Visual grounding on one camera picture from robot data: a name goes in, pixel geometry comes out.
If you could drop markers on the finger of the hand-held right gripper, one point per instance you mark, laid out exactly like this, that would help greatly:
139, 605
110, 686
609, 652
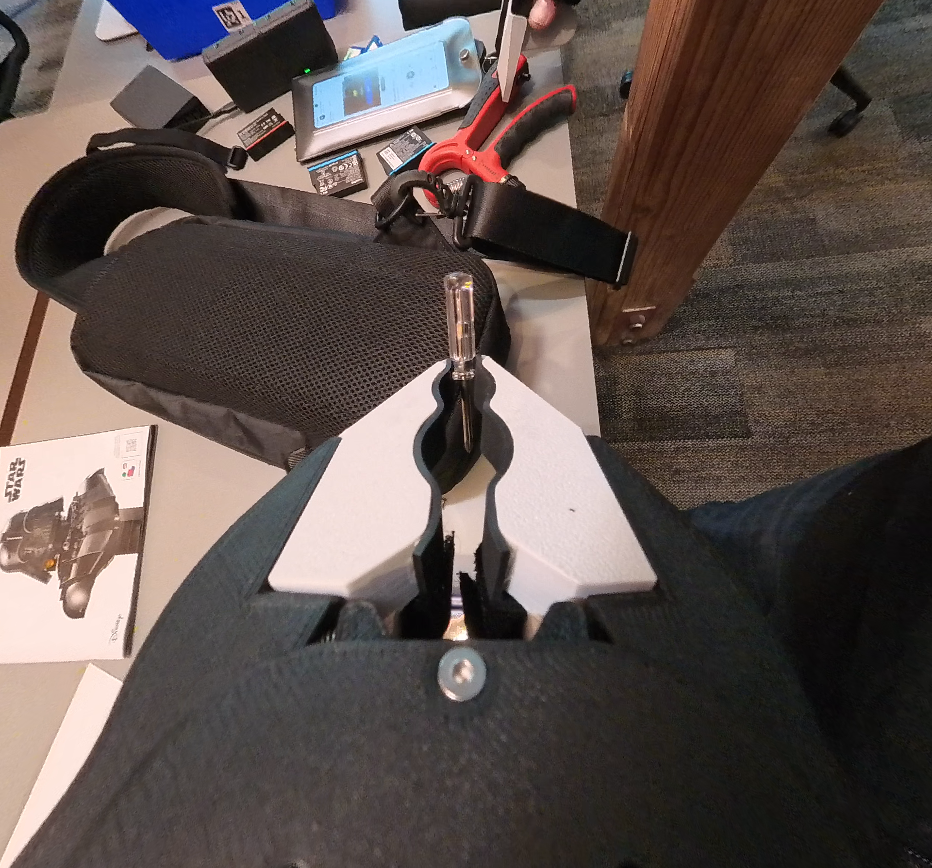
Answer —
510, 39

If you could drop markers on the person's dark clothing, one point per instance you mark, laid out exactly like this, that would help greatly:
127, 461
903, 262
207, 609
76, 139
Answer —
830, 592

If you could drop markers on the black box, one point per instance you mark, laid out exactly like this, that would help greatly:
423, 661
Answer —
270, 53

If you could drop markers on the white instruction sheet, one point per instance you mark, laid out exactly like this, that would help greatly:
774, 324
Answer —
66, 745

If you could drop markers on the wooden post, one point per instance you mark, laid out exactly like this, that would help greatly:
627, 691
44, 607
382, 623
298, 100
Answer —
728, 111

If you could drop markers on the black bag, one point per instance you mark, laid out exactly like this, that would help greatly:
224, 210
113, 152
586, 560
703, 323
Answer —
291, 315

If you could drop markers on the small black adapter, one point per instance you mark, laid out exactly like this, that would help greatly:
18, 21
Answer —
153, 94

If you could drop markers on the black-and-white instruction booklet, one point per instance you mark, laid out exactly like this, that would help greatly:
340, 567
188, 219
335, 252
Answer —
58, 577

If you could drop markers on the black chair base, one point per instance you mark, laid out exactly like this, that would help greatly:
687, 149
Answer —
874, 97

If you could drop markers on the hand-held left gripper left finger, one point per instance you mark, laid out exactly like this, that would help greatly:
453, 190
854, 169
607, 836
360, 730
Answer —
350, 519

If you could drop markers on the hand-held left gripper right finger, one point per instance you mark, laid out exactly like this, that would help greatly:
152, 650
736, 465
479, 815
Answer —
575, 519

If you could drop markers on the small black camera battery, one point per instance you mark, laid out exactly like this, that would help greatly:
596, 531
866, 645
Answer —
405, 152
265, 132
337, 172

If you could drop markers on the smartphone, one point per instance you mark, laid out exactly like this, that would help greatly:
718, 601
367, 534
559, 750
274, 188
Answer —
386, 82

